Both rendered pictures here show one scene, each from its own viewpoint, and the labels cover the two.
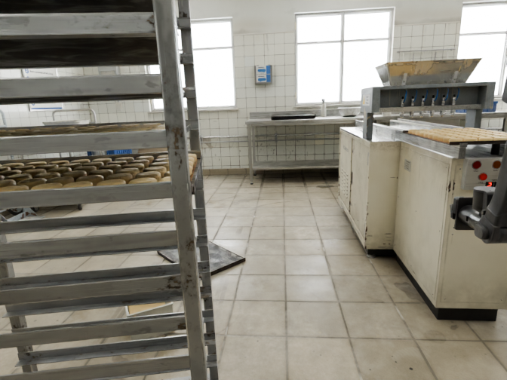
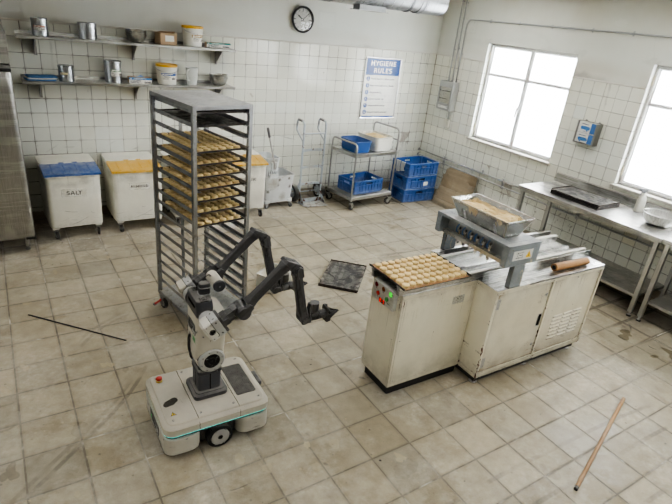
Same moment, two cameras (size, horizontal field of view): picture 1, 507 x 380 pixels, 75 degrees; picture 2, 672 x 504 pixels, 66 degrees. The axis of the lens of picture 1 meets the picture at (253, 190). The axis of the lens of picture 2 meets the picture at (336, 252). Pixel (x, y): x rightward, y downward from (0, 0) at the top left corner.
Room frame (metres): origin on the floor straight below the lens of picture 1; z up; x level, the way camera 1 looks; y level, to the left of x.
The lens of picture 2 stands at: (-0.85, -3.18, 2.44)
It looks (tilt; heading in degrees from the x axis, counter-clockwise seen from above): 24 degrees down; 50
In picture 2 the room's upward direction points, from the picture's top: 7 degrees clockwise
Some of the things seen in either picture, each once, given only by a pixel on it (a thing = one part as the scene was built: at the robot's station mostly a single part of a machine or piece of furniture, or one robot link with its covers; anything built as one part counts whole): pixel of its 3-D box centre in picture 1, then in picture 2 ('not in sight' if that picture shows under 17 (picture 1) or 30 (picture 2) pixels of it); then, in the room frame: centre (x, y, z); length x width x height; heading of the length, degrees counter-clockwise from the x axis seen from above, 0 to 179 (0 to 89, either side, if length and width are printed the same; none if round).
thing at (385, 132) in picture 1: (370, 127); (500, 243); (2.77, -0.98, 0.88); 1.28 x 0.01 x 0.07; 174
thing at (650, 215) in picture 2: (349, 111); (659, 219); (4.82, -1.40, 0.94); 0.33 x 0.33 x 0.12
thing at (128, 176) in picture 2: not in sight; (133, 191); (0.89, 2.66, 0.38); 0.64 x 0.54 x 0.77; 86
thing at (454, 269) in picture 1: (446, 216); (417, 323); (1.78, -1.09, 0.45); 0.70 x 0.34 x 0.90; 174
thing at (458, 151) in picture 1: (391, 131); (475, 252); (2.40, -1.01, 0.87); 2.01 x 0.03 x 0.07; 174
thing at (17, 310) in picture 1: (110, 301); (221, 254); (0.95, 0.47, 0.51); 0.64 x 0.03 x 0.03; 96
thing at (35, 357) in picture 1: (118, 348); (221, 272); (0.95, 0.47, 0.33); 0.64 x 0.03 x 0.03; 96
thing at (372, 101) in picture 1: (420, 111); (482, 246); (2.28, -1.14, 1.01); 0.72 x 0.33 x 0.34; 84
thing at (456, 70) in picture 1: (423, 74); (489, 216); (2.28, -1.14, 1.25); 0.56 x 0.29 x 0.14; 84
